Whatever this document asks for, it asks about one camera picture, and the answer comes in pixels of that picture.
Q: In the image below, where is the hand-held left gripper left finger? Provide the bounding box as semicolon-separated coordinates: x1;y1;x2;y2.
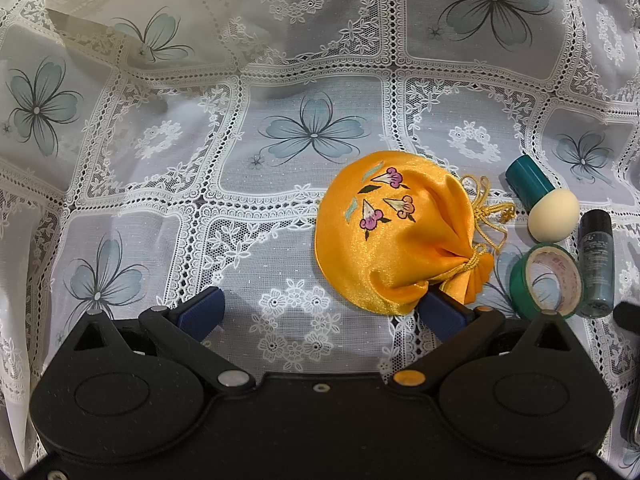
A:
65;286;256;392

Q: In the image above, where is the black makeup brush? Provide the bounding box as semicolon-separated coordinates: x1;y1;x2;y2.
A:
612;301;640;333

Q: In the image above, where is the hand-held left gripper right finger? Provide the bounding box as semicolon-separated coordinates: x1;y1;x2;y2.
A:
387;287;576;392

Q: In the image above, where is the orange embroidered drawstring pouch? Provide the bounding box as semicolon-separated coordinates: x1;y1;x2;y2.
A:
314;150;516;317

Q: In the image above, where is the makeup sponge with green handle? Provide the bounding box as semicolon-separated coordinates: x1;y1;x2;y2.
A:
504;155;581;242

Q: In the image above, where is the floral lace tablecloth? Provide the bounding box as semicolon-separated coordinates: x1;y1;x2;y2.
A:
0;0;640;480

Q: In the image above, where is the dark grey cosmetic bottle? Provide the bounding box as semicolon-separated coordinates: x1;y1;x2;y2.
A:
577;209;616;318

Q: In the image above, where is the green tape roll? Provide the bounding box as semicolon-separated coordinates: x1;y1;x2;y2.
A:
510;242;585;321

